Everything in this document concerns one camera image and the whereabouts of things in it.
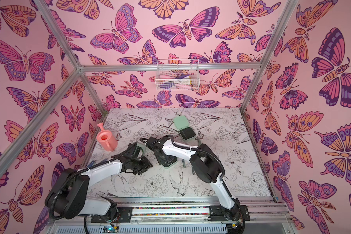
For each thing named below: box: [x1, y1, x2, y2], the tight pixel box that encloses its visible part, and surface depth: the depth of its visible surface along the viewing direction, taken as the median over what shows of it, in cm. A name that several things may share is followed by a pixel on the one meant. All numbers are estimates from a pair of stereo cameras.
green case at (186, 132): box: [173, 115, 197, 141], surface depth 112 cm
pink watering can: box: [96, 122, 118, 152], surface depth 92 cm
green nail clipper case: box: [133, 142, 147, 158], surface depth 77 cm
